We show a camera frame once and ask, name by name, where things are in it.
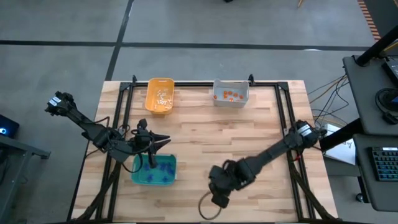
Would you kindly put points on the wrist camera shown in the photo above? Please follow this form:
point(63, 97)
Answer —
point(221, 199)
point(142, 124)

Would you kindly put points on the black device with blue light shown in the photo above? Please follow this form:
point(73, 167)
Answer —
point(6, 127)

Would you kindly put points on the grey desk top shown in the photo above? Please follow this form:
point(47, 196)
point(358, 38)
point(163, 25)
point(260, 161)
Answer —
point(373, 193)
point(367, 93)

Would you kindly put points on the dark mat with orange stripes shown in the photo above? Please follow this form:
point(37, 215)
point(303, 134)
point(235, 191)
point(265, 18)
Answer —
point(385, 12)

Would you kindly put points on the white paper sheet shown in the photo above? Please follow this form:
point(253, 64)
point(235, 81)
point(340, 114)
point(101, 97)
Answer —
point(342, 152)

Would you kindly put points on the grey plastic bin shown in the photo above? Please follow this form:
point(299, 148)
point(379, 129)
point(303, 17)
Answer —
point(230, 104)

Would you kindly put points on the black caster wheel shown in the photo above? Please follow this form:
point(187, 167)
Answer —
point(359, 197)

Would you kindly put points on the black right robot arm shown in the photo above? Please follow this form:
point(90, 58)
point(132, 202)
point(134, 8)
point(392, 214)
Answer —
point(280, 149)

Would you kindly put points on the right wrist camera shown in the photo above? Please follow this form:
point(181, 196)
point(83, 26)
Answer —
point(221, 199)

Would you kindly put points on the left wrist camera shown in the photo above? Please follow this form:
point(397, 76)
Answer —
point(142, 124)

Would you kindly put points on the black laptop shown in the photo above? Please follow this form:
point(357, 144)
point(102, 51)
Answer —
point(392, 69)

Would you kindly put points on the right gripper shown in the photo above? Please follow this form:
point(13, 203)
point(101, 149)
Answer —
point(230, 177)

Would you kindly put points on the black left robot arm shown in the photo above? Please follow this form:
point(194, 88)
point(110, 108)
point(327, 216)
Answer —
point(93, 132)

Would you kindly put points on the black metal pole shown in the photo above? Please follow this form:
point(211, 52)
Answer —
point(340, 135)
point(377, 46)

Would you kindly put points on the teal plastic bin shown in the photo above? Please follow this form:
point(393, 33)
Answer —
point(140, 179)

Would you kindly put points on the black headphones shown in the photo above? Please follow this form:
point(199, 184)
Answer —
point(387, 101)

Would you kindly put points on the orange plastic bin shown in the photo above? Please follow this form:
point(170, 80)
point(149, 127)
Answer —
point(150, 102)

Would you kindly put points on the black computer keyboard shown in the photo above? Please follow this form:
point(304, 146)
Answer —
point(385, 163)

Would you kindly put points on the grey metal cart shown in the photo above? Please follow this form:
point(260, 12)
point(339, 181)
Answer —
point(18, 149)

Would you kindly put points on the white power box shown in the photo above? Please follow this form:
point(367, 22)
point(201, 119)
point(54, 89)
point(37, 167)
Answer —
point(330, 128)

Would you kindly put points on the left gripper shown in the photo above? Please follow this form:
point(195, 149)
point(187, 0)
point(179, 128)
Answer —
point(143, 143)

